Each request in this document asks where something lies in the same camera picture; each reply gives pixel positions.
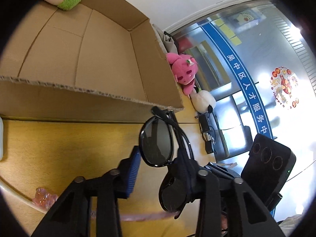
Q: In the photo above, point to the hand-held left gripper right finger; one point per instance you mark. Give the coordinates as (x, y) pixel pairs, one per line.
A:
(209, 186)

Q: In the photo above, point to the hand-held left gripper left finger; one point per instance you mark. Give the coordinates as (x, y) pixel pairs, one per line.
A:
(133, 169)

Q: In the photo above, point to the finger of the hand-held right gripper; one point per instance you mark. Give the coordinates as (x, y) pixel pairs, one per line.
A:
(222, 170)

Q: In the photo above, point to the black sunglasses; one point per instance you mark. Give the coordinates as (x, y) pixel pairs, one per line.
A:
(155, 140)

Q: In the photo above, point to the pink pen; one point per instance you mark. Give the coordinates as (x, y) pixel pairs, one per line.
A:
(45, 198)

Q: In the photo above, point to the brown cardboard box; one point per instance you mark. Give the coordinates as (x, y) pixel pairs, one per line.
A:
(98, 54)

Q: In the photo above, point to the white round plush toy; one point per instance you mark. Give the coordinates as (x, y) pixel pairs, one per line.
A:
(202, 100)

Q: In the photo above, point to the round red window decal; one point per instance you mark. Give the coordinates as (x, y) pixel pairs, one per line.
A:
(285, 88)

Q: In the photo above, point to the blue window banner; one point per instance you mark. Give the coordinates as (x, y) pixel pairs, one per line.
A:
(242, 79)

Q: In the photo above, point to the magenta plush toy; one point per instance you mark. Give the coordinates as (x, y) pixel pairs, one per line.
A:
(182, 71)

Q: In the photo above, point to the grey cloth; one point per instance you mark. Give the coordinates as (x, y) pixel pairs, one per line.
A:
(169, 42)

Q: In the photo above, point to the cartoon animal poster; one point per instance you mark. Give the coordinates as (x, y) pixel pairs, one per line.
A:
(245, 17)

